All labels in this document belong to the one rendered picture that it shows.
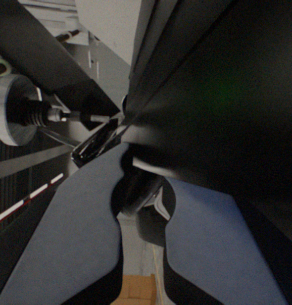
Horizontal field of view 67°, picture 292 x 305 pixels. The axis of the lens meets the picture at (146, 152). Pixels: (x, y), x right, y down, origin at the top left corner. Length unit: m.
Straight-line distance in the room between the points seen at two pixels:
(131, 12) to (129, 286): 8.01
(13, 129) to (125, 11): 0.37
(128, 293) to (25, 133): 8.14
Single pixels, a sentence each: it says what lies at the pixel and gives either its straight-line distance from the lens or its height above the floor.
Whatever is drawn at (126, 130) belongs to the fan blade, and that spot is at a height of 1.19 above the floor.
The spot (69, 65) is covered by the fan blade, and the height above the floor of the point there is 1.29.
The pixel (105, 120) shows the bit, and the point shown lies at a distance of 0.23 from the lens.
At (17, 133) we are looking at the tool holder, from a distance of 0.25.
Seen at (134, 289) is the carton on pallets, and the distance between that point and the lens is 8.30.
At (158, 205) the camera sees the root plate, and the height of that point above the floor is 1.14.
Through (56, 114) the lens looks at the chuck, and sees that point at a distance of 0.24.
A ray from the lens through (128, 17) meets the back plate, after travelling 0.54.
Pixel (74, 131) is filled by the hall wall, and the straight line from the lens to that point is 12.65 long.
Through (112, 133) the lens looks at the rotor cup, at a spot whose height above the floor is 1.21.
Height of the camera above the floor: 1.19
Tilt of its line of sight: 4 degrees down
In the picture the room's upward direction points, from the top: 85 degrees counter-clockwise
